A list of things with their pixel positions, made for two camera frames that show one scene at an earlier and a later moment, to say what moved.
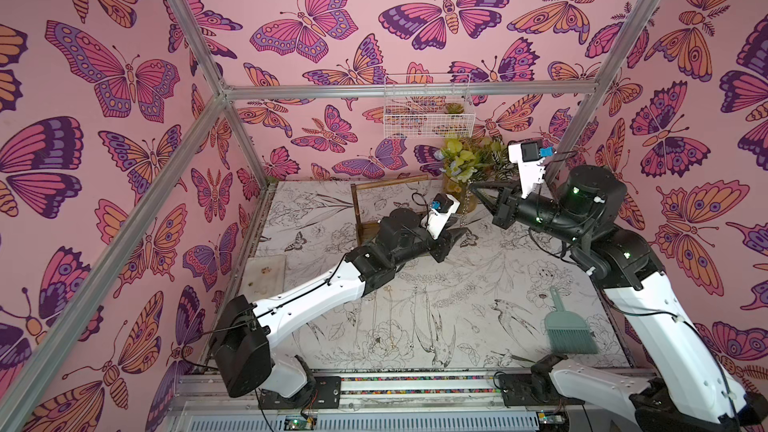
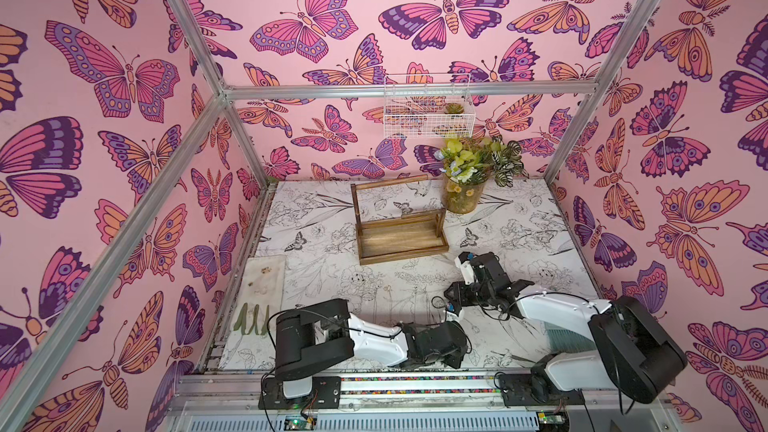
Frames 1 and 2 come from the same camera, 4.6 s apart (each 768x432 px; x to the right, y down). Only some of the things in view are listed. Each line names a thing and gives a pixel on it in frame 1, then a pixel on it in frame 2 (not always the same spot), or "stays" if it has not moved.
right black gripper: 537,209 to 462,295
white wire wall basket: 428,105 stays
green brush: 568,332 stays
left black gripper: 444,244 to 458,357
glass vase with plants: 466,160 stays
